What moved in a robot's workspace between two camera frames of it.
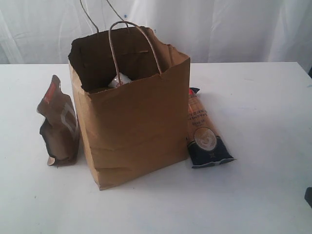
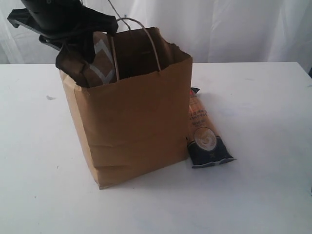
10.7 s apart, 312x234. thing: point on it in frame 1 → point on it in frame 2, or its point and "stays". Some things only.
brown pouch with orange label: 59,130 → 104,69
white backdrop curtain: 40,32 stays
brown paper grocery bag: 133,93 stays
